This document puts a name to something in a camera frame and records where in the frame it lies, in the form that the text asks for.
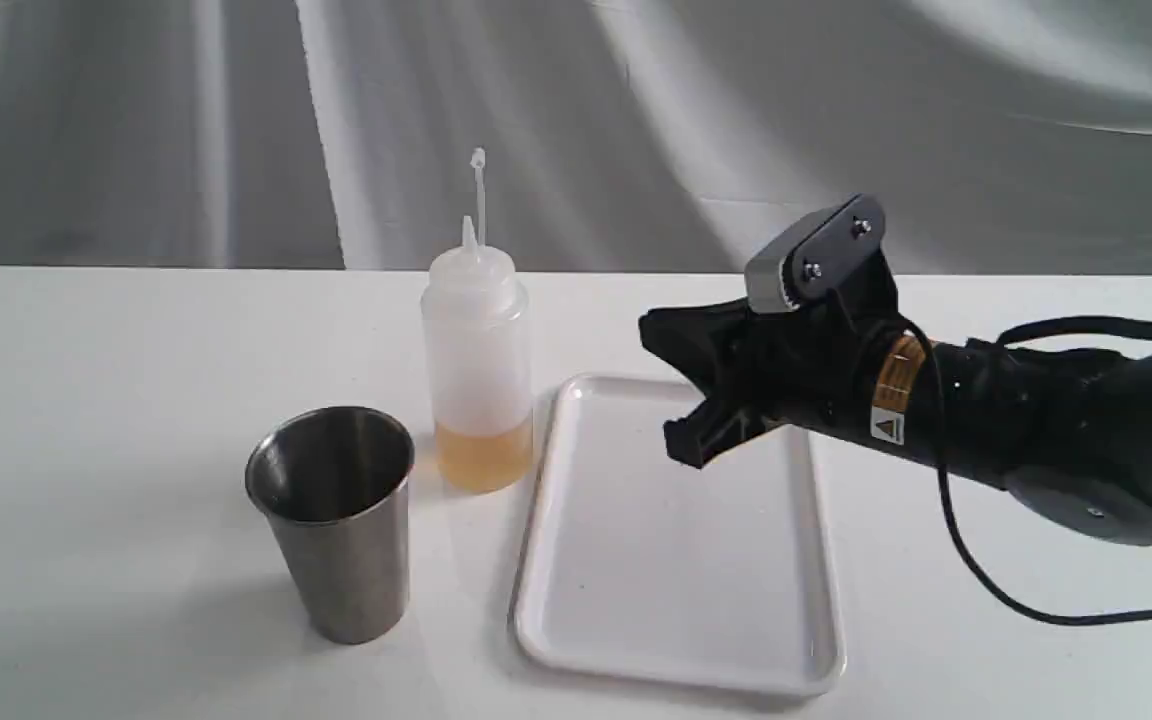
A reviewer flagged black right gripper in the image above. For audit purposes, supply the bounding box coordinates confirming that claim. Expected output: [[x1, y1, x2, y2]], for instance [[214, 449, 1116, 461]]
[[637, 250, 922, 469]]

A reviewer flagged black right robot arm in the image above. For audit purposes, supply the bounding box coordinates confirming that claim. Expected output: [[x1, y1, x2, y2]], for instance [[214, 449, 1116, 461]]
[[637, 252, 1152, 546]]

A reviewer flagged translucent squeeze bottle amber liquid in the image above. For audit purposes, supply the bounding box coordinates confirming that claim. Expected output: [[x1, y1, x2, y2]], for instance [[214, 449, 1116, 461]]
[[420, 147, 535, 495]]

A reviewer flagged white rectangular plastic tray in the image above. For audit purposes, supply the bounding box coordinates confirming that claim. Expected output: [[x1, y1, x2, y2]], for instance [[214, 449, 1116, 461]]
[[511, 374, 846, 700]]

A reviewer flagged grey fabric backdrop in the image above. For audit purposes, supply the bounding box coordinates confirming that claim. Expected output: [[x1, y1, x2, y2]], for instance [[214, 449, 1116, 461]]
[[0, 1, 1152, 275]]

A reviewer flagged black camera cable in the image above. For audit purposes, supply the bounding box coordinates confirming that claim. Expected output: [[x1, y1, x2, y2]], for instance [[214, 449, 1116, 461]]
[[901, 316, 1152, 627]]

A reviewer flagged stainless steel cup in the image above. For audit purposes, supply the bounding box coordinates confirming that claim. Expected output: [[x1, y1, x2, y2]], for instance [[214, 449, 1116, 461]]
[[244, 406, 416, 644]]

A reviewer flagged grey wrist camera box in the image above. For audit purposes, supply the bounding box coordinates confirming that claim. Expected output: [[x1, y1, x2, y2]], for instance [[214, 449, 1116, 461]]
[[744, 194, 887, 314]]

